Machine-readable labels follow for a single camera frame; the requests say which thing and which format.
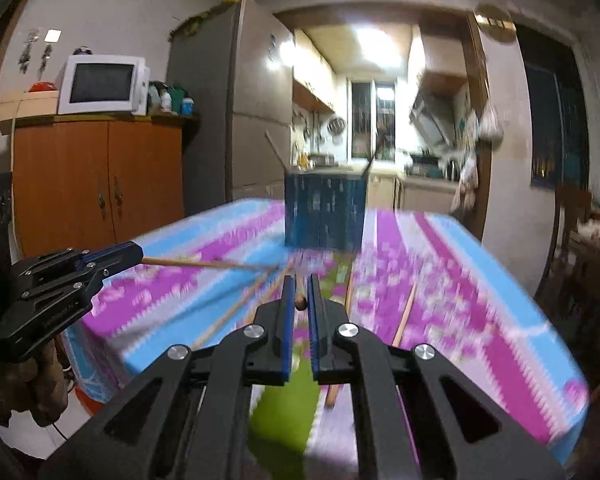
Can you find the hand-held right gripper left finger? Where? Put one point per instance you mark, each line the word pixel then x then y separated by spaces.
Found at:
pixel 286 320

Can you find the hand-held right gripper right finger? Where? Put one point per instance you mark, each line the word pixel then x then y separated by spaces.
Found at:
pixel 316 320

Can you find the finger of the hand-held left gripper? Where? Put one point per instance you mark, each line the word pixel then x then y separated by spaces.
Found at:
pixel 97 275
pixel 112 252

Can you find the long brown chopstick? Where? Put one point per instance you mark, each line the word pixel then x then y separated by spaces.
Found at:
pixel 205 263
pixel 275 151
pixel 300 304

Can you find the bunch of wooden chopsticks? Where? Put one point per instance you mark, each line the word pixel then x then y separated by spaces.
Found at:
pixel 404 315

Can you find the blue perforated utensil holder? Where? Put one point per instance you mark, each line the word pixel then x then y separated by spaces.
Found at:
pixel 325 210

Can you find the person's left hand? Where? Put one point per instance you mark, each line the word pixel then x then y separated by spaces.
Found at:
pixel 35 385

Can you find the orange wooden cabinet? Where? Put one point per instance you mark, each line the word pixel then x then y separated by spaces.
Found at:
pixel 80 185

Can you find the floral striped tablecloth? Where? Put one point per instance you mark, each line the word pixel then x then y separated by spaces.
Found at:
pixel 460 280

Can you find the small white bottle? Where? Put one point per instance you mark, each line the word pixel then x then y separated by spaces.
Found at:
pixel 165 102

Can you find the beige kitchen base cabinets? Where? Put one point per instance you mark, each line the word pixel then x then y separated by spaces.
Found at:
pixel 415 195

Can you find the small teal jar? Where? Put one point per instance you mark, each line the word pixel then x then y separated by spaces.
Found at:
pixel 187 106

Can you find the white microwave oven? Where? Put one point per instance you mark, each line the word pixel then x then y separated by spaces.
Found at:
pixel 102 85

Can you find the beige box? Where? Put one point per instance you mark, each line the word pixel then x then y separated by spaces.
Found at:
pixel 27 106

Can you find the grey refrigerator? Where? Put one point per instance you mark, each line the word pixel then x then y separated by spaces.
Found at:
pixel 215 110

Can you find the red round object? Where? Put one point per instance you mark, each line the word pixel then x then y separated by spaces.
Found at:
pixel 42 87

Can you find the hanging round strainer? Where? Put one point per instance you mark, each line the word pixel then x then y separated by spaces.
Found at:
pixel 336 125

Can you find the hanging kitchen cloth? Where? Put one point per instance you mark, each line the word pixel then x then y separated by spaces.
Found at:
pixel 465 185

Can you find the small alarm clock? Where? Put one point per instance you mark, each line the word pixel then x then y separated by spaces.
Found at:
pixel 82 51

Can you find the kitchen window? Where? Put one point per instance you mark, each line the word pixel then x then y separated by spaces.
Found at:
pixel 372 120

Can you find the steel range hood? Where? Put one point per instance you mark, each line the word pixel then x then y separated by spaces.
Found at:
pixel 430 120

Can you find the yellow green cloth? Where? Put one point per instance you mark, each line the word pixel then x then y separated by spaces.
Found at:
pixel 200 20

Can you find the hanging white plastic bag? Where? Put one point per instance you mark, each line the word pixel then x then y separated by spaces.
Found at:
pixel 490 125

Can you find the dark wooden chair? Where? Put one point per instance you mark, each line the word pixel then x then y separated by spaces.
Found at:
pixel 570 240

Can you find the dark barred window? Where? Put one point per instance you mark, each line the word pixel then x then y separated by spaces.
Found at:
pixel 550 110

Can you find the hanging wall ornament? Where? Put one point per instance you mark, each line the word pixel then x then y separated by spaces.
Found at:
pixel 49 47
pixel 26 52

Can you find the brown wooden door frame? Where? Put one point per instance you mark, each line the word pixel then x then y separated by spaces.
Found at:
pixel 2 60

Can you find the round gold wall clock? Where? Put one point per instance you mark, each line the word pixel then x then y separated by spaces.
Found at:
pixel 495 22

